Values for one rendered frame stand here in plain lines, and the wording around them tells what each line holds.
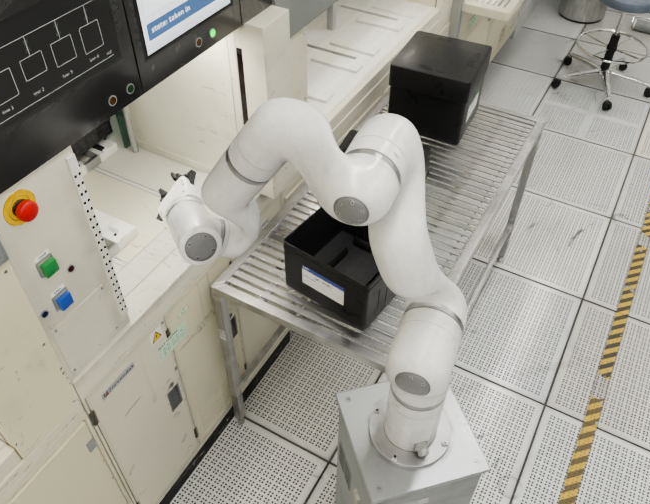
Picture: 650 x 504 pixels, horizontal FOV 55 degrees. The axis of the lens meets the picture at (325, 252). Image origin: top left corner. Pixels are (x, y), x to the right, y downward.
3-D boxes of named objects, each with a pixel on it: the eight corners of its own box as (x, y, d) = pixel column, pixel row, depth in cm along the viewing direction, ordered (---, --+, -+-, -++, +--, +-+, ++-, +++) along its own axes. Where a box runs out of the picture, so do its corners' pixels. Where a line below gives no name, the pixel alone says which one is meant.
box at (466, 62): (458, 147, 223) (470, 83, 205) (383, 126, 232) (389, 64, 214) (480, 107, 241) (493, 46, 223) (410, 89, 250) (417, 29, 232)
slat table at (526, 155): (382, 502, 210) (404, 375, 156) (235, 422, 230) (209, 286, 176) (504, 259, 290) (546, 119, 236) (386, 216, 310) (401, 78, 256)
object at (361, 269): (283, 283, 177) (280, 240, 165) (341, 230, 193) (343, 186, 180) (364, 331, 165) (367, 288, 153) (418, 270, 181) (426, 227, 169)
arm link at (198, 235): (217, 206, 131) (174, 196, 127) (233, 233, 120) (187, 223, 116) (204, 242, 134) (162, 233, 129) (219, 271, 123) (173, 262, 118)
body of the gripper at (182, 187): (186, 242, 135) (176, 221, 144) (214, 204, 133) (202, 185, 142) (156, 226, 130) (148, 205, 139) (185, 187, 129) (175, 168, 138)
